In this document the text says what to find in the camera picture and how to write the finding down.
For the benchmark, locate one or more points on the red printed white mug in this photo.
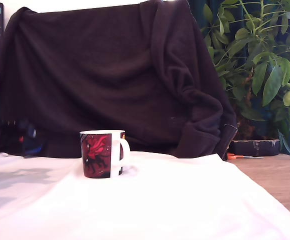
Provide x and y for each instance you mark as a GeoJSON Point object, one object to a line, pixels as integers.
{"type": "Point", "coordinates": [96, 155]}

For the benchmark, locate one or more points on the dark stained planter box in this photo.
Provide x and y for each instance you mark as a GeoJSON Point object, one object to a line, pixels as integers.
{"type": "Point", "coordinates": [255, 148]}

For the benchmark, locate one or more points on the black fleece sweater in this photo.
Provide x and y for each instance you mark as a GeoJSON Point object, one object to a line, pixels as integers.
{"type": "Point", "coordinates": [105, 75]}

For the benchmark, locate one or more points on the white table cloth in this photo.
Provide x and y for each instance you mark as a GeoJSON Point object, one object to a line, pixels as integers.
{"type": "Point", "coordinates": [140, 205]}

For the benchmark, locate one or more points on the green leafy house plant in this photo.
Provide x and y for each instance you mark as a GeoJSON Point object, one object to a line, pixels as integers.
{"type": "Point", "coordinates": [262, 55]}

